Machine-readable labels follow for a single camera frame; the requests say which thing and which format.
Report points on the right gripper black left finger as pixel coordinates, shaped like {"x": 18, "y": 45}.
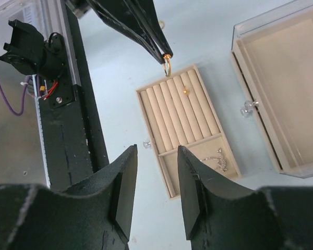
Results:
{"x": 120, "y": 176}

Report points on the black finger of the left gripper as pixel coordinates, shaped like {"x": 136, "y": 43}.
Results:
{"x": 117, "y": 15}
{"x": 149, "y": 33}

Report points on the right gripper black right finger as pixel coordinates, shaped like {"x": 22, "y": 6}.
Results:
{"x": 214, "y": 207}

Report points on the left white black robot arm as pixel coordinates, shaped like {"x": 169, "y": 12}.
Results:
{"x": 26, "y": 49}

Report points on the beige jewelry box clear case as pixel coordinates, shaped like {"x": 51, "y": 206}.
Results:
{"x": 272, "y": 56}

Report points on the clear crystal drawer knob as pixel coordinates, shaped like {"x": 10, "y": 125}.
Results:
{"x": 146, "y": 144}

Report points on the clear crystal box knob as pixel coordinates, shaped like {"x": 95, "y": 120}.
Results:
{"x": 245, "y": 112}
{"x": 251, "y": 104}

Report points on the beige velvet ring tray drawer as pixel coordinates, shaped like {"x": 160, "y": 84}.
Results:
{"x": 179, "y": 112}

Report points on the grey slotted cable duct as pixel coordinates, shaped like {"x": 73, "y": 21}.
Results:
{"x": 37, "y": 107}

